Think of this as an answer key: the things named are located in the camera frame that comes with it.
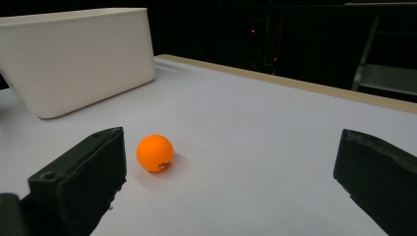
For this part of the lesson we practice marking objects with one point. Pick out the metal stand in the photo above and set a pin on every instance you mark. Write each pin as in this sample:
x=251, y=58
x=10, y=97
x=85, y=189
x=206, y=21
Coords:
x=383, y=75

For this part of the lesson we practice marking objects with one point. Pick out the white plastic bin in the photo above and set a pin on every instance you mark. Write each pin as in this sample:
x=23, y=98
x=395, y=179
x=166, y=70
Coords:
x=72, y=59

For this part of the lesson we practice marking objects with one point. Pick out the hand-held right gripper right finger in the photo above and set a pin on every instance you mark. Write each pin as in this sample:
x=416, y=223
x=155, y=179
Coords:
x=383, y=177

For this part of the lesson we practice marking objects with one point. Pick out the orange ping pong ball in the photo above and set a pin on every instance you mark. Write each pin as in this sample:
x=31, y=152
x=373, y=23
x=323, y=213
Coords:
x=154, y=152

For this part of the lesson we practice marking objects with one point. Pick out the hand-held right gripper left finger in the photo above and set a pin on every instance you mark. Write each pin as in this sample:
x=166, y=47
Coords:
x=82, y=177

